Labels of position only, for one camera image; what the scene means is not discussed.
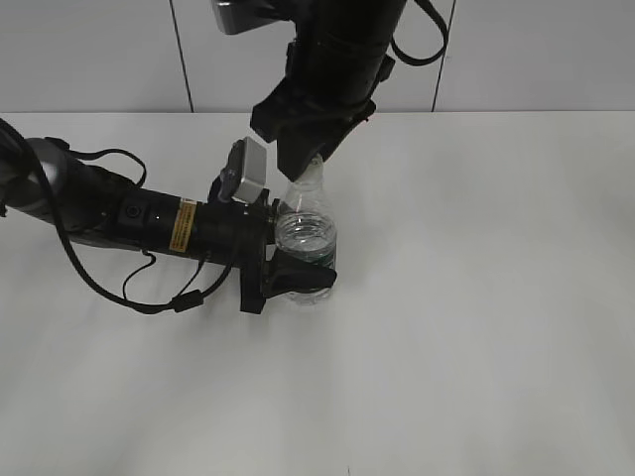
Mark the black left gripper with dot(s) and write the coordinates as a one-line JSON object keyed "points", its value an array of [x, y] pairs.
{"points": [[236, 235]]}

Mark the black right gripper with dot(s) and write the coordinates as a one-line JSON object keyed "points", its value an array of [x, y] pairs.
{"points": [[324, 81]]}

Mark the clear Cestbon water bottle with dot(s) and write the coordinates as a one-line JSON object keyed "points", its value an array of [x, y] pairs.
{"points": [[305, 225]]}

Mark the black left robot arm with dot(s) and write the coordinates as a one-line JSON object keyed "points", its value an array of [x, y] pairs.
{"points": [[87, 204]]}

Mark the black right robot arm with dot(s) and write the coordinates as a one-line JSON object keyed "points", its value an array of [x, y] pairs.
{"points": [[364, 23]]}

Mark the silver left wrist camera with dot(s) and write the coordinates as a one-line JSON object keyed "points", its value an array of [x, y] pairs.
{"points": [[244, 176]]}

